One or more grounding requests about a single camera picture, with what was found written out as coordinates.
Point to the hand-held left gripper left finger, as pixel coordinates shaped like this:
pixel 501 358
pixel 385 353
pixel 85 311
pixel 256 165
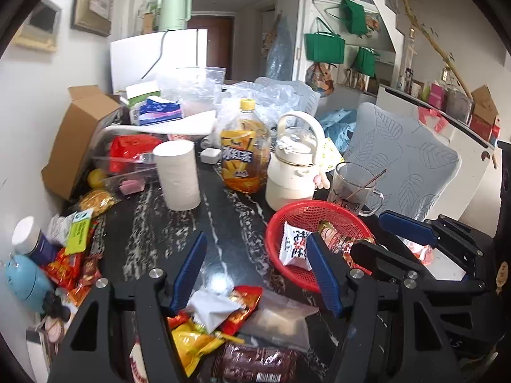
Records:
pixel 191 271

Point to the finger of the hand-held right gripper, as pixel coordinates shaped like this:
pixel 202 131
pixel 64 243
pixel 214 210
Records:
pixel 403 225
pixel 379 263

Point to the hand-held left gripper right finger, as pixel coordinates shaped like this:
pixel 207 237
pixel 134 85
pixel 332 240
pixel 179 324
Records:
pixel 323 275

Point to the red plastic basket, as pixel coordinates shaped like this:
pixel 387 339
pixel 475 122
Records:
pixel 295 280

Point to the pale orange snack packet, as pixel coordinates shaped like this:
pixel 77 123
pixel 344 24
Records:
pixel 419 253

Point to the white paper packet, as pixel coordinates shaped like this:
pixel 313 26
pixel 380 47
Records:
pixel 211 309

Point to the yellow snack packet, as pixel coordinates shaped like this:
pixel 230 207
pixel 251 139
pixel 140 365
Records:
pixel 191 345

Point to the brown chocolate snack packet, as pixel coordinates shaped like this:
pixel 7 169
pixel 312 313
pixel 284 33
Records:
pixel 259 363

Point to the orange striped snack packet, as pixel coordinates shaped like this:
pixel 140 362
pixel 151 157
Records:
pixel 339 241

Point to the white red-print snack packet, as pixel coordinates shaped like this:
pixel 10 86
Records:
pixel 294 247

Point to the small red snack packet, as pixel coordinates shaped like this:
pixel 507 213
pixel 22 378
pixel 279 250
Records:
pixel 177 321

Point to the glass mug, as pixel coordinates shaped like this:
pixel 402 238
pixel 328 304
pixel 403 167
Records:
pixel 351 193

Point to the grey leaf-pattern chair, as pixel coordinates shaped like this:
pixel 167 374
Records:
pixel 399 155

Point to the white cabinet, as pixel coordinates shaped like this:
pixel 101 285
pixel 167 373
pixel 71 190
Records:
pixel 467 159

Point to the pink charm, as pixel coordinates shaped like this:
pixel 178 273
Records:
pixel 321 180

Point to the toilet paper roll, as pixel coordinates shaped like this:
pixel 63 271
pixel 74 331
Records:
pixel 177 175

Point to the cream kettle jug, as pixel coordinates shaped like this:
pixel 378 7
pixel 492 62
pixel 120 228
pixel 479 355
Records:
pixel 287 183

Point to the dark red stick packets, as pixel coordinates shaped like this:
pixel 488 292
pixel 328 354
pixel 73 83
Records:
pixel 97 243

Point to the yellow smiley-print bag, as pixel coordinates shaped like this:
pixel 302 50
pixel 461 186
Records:
pixel 331 155

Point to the small pink block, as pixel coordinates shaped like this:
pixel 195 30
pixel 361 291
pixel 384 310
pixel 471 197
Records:
pixel 131 186

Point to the pink ribbon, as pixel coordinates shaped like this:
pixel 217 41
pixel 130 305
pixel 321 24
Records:
pixel 433 119

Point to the clear plastic container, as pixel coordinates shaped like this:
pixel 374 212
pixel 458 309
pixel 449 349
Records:
pixel 131 177

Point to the white power adapter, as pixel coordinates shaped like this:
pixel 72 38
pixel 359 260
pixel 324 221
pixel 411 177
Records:
pixel 209 155

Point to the yellow crinkly snack bag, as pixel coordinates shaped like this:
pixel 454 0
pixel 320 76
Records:
pixel 96 202

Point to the blue plastic bag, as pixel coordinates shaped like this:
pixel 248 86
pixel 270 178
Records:
pixel 339 125

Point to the green label packet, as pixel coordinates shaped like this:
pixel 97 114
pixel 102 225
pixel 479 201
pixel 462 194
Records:
pixel 79 233

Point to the iced tea bottle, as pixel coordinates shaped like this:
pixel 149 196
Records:
pixel 239 159

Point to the red box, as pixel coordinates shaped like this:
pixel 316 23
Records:
pixel 481 127

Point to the red candy packet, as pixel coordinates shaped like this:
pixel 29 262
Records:
pixel 64 269

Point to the yellow lemon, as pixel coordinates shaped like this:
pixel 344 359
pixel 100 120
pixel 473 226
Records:
pixel 97 178

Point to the grey translucent box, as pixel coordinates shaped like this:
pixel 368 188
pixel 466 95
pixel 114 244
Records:
pixel 459 103

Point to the pink box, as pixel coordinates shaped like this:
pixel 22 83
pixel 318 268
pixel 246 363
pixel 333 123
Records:
pixel 438 95

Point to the red bag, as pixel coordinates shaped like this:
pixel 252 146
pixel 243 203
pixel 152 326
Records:
pixel 131 149

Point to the white cup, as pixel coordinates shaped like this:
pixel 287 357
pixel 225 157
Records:
pixel 417 89

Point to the small black figure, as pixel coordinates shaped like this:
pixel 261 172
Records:
pixel 56 307

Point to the white crumpled packet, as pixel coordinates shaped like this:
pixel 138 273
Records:
pixel 58 227

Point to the small cardboard box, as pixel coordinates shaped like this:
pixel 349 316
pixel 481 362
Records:
pixel 485 105

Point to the white tray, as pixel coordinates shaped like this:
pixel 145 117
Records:
pixel 187 125

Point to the plastic covered chair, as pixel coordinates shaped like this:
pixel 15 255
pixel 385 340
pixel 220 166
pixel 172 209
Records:
pixel 309 99

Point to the white-capped blue jar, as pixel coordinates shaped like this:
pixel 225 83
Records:
pixel 32 243

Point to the blue tissue pack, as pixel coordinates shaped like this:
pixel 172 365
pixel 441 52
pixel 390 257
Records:
pixel 159 111

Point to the small green tote bag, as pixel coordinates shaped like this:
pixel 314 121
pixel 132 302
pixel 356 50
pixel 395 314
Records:
pixel 365 64

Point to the light blue round device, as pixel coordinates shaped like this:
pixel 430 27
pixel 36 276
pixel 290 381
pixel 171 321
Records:
pixel 26 283

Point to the cartoon printed tote bag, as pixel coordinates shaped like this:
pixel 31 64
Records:
pixel 319 79

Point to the tall clear bottle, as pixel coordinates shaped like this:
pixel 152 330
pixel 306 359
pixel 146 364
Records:
pixel 411 48

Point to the open cardboard box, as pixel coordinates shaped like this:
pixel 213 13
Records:
pixel 76 135

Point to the large clear zip bag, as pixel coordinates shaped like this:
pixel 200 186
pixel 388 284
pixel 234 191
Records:
pixel 191 87

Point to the bamboo pole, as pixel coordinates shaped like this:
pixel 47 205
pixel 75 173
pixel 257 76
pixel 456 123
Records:
pixel 433 42

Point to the green white carton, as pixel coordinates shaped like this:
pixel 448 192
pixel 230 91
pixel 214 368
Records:
pixel 139 91

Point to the crumpled clear plastic bag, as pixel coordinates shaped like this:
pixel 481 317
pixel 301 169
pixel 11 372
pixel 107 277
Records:
pixel 255 91

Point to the large green tote bag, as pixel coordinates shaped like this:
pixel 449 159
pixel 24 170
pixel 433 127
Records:
pixel 324 48

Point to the hanging bluish plastic bag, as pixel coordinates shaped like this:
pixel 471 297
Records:
pixel 279 56

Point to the tilted green tote bag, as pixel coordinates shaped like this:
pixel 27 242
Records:
pixel 353 16

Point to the white fridge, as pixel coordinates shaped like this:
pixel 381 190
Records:
pixel 131 60

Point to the brown door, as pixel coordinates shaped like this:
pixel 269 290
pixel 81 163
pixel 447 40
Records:
pixel 215 44

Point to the green electric kettle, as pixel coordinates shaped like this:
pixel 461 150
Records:
pixel 172 10

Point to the framed picture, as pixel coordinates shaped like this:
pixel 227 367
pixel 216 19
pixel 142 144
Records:
pixel 96 0

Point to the cream wall panel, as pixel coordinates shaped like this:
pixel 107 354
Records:
pixel 38 26

